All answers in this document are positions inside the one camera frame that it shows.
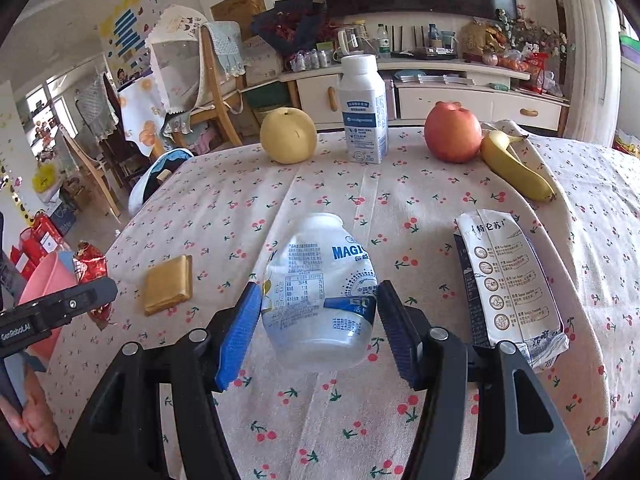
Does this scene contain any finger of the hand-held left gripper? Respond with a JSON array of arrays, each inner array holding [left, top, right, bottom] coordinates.
[[32, 276, 119, 334]]

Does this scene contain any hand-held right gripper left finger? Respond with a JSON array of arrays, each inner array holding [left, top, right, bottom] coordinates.
[[62, 282, 265, 480]]

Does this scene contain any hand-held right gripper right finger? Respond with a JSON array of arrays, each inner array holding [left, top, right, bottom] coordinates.
[[376, 280, 587, 480]]

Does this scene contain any pink plastic basin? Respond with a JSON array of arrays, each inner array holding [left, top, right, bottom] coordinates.
[[17, 251, 78, 361]]

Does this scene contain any red printed snack wrapper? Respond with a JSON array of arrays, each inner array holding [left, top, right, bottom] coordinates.
[[72, 241, 113, 332]]

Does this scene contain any crushed white plastic bottle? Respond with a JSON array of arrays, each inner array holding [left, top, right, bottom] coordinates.
[[261, 212, 378, 373]]

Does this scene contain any person's left hand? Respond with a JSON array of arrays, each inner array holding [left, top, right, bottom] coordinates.
[[19, 385, 63, 456]]

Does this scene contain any light blue plastic item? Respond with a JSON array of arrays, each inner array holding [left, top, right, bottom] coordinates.
[[56, 251, 77, 281]]

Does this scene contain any red box with white label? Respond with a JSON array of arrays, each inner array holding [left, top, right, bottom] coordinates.
[[10, 212, 69, 274]]

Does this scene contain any white biscuit packet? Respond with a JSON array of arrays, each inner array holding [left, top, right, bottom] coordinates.
[[453, 209, 571, 372]]

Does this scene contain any bare wooden chair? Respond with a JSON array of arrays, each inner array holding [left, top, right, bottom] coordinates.
[[59, 124, 122, 217]]

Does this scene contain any white and blue bag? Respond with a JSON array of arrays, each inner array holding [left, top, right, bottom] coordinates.
[[127, 147, 194, 217]]

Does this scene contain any cluttered display shelf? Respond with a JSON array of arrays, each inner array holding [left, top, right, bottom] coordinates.
[[26, 104, 67, 162]]

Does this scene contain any orange print white cloth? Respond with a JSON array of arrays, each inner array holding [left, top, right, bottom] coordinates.
[[119, 77, 169, 162]]

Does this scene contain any grey lace cloth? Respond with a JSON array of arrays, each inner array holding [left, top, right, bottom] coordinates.
[[75, 75, 119, 142]]

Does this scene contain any yellow banana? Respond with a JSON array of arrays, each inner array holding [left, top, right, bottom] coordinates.
[[480, 130, 557, 204]]

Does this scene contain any yellow pear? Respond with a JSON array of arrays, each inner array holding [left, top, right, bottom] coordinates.
[[259, 106, 318, 165]]

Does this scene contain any red apple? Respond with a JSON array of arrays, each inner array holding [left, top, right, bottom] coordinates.
[[424, 101, 483, 163]]

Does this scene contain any upright white yogurt bottle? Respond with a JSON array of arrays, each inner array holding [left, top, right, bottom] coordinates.
[[337, 54, 390, 166]]

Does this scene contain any wooden chair with covers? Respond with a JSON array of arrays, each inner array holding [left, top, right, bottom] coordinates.
[[199, 24, 247, 149]]

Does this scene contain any white television cabinet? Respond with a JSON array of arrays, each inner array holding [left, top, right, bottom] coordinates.
[[279, 56, 572, 134]]

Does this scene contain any stack of papers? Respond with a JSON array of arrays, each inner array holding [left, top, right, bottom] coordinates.
[[395, 71, 477, 86]]

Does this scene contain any white mesh food cover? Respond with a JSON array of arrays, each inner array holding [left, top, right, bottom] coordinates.
[[147, 5, 212, 117]]

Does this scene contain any cardboard box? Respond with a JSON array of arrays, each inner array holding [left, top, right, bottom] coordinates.
[[244, 35, 284, 87]]

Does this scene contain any row of small glass jars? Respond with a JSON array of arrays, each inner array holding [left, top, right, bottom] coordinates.
[[290, 49, 334, 72]]

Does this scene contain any light blue lace cloth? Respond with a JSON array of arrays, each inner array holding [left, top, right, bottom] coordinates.
[[204, 20, 249, 79]]

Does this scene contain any bag of oranges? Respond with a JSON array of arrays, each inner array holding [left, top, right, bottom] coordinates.
[[497, 50, 532, 72]]

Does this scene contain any red snack bag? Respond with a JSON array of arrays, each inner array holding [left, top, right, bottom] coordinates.
[[525, 52, 552, 94]]

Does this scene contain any clear glass pitcher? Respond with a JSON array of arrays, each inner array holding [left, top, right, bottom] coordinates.
[[337, 25, 367, 57]]

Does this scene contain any brown paper snack bag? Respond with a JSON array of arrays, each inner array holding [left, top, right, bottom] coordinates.
[[460, 20, 501, 64]]

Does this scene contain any dark wrapped red bouquet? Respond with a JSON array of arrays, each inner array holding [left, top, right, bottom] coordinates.
[[250, 0, 332, 57]]

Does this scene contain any brown framed cork board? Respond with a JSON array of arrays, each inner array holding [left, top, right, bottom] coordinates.
[[210, 0, 269, 27]]

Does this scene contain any dried flower arrangement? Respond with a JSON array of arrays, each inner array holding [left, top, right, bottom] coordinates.
[[495, 7, 569, 52]]

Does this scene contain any white curtain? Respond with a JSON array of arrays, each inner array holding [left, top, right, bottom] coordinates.
[[554, 0, 624, 142]]

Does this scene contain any blue bars wall sticker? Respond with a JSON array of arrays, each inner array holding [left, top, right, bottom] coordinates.
[[99, 2, 147, 62]]

